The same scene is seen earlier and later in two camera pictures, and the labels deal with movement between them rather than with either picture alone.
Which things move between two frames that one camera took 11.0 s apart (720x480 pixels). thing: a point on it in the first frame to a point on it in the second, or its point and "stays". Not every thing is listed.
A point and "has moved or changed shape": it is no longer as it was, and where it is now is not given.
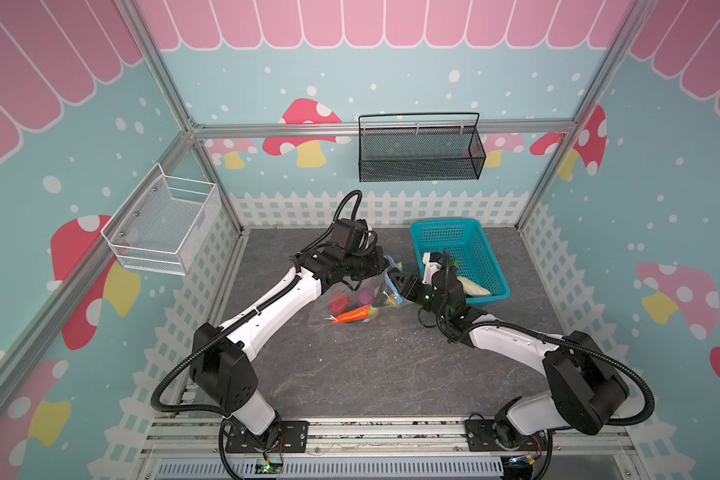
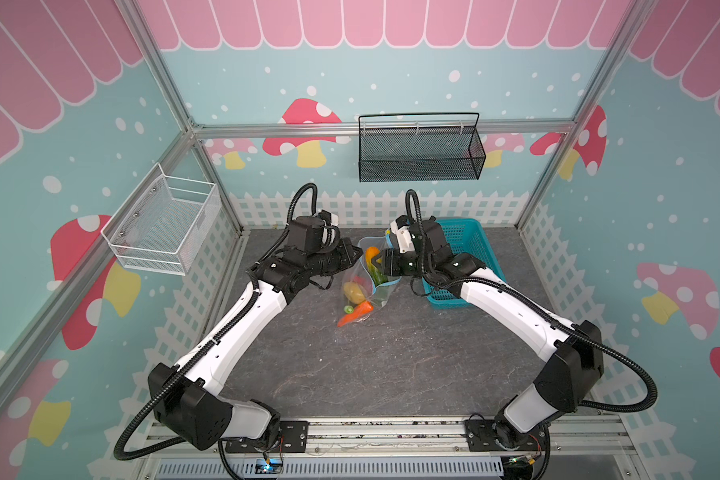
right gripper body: x=409 y=285 to x=387 y=261
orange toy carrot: x=358 y=313 has moved or changed shape
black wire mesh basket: x=420 y=147 stays
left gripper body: x=362 y=264 to x=329 y=259
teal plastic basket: x=471 y=251 stays
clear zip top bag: x=356 y=302 has moved or changed shape
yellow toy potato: x=391 y=298 to x=353 y=291
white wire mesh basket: x=165 y=223 stays
